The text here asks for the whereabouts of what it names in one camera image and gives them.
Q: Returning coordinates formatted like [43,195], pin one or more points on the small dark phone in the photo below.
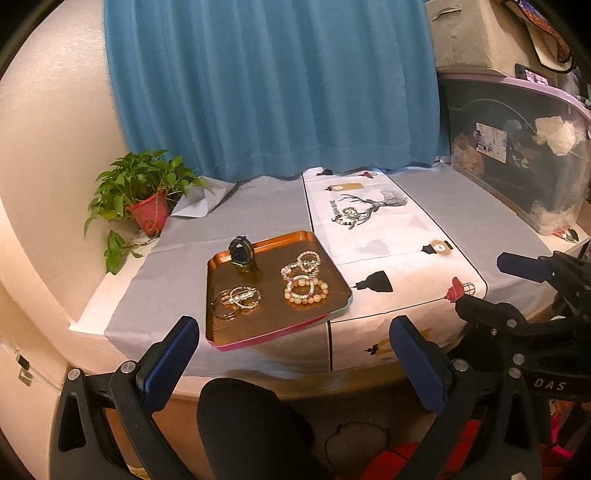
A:
[531,74]

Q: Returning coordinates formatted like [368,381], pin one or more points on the white printed table runner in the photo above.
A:
[369,235]

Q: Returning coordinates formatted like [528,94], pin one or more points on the grey tablecloth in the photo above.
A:
[258,207]

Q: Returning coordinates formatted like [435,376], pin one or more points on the orange metal tray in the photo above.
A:
[268,321]

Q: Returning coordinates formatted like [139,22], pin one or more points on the person's leg in black trousers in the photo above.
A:
[249,424]

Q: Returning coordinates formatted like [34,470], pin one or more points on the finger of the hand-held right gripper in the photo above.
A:
[521,266]
[489,311]

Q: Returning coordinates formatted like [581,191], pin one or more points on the potted green plant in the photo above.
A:
[150,212]

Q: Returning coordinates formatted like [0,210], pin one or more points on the clear storage box pink lid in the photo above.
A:
[508,175]

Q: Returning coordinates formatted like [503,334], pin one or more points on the beige fabric storage box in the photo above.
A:
[480,41]

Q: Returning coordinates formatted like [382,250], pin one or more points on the gold bangle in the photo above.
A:
[223,306]

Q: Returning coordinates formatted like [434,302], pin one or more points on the blue curtain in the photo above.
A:
[277,83]

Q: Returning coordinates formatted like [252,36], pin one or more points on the red cloth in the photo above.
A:
[397,457]

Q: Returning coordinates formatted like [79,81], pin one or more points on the black green watch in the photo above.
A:
[241,251]

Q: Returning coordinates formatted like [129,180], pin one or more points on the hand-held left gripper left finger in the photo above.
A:
[171,364]

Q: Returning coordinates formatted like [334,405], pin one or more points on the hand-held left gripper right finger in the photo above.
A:
[415,364]

